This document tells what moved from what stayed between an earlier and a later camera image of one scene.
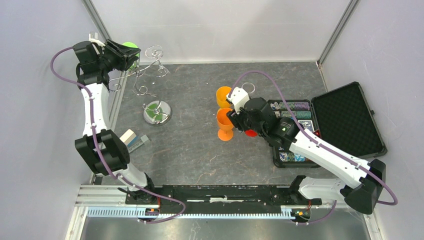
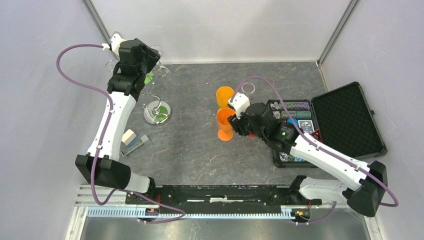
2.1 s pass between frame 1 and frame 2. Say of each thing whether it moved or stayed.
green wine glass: moved
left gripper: moved
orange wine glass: stayed
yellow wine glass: stayed
